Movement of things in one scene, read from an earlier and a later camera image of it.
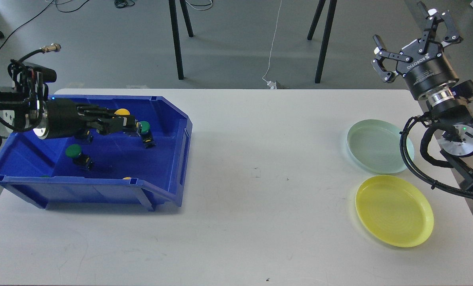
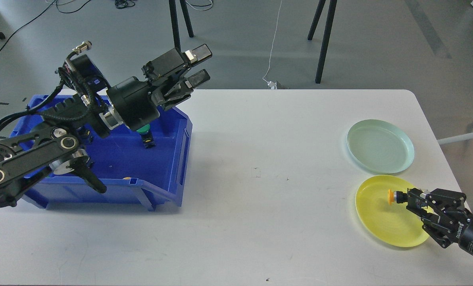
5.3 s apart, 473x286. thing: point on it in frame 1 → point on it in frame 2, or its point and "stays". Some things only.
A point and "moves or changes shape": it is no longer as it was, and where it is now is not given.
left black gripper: x=66 y=120 → x=131 y=99
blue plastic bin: x=116 y=170 stays
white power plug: x=272 y=85 stays
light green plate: x=375 y=145 stays
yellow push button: x=123 y=111 moves or changes shape
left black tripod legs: x=174 y=23 stays
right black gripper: x=423 y=70 → x=456 y=224
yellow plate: x=394 y=210 stays
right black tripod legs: x=326 y=34 stays
